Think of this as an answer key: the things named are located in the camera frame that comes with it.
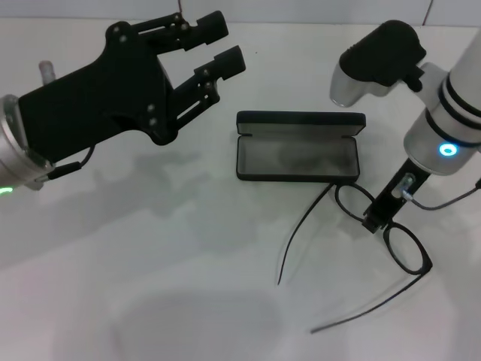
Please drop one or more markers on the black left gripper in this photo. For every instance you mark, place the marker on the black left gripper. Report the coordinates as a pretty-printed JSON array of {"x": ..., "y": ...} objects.
[{"x": 94, "y": 101}]

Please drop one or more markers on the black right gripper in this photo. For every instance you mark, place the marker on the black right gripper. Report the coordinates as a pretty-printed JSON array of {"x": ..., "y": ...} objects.
[{"x": 394, "y": 192}]

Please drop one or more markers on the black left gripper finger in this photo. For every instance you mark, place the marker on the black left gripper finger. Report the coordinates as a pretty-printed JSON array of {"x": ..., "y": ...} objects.
[
  {"x": 210, "y": 28},
  {"x": 229, "y": 64}
]

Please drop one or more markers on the black glasses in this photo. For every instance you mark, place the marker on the black glasses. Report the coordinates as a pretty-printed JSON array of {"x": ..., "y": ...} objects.
[{"x": 425, "y": 266}]

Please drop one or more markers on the black glasses case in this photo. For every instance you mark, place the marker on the black glasses case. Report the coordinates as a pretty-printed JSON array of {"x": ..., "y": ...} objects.
[{"x": 300, "y": 120}]

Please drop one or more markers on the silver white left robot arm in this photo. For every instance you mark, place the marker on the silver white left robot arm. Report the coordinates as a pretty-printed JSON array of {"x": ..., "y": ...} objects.
[{"x": 13, "y": 150}]

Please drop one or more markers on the silver right wrist connector stud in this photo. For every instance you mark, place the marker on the silver right wrist connector stud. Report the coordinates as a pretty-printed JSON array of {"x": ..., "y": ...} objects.
[{"x": 406, "y": 184}]

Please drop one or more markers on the silver wrist connector stud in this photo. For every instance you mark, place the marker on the silver wrist connector stud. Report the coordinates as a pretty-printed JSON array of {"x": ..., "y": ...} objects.
[
  {"x": 47, "y": 71},
  {"x": 406, "y": 184}
]

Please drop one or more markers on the silver left wrist connector stud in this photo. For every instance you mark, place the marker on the silver left wrist connector stud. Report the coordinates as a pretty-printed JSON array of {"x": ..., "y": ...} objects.
[{"x": 47, "y": 71}]

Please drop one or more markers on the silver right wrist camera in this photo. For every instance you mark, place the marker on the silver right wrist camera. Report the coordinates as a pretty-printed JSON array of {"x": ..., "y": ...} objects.
[{"x": 379, "y": 52}]

